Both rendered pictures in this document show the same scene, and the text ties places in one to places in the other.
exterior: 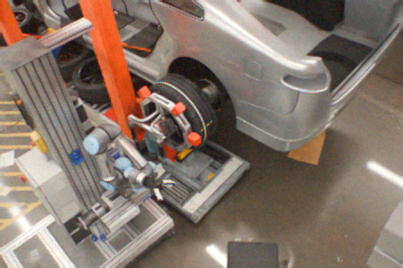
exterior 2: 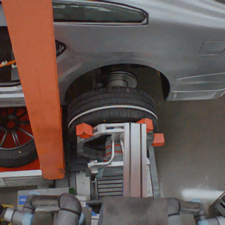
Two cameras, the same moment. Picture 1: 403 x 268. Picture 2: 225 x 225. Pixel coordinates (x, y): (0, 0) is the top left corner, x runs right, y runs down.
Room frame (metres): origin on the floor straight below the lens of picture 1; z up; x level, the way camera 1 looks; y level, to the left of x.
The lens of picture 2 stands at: (1.97, 1.28, 3.55)
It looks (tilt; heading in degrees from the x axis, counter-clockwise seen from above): 63 degrees down; 300
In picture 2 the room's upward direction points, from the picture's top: 10 degrees clockwise
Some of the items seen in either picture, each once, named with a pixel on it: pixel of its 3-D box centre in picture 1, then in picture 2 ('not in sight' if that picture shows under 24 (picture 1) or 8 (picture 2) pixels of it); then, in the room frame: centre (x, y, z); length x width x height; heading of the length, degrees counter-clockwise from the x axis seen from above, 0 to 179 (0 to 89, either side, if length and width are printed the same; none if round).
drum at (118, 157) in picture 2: (160, 128); (115, 151); (2.43, 0.32, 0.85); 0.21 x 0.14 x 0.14; 134
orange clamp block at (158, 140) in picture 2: (193, 138); (156, 139); (2.26, 0.05, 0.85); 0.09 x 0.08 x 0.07; 44
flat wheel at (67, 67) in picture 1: (67, 58); not in sight; (4.34, 1.53, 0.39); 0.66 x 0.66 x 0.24
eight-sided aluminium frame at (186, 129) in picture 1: (165, 123); (114, 142); (2.48, 0.27, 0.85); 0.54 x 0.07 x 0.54; 44
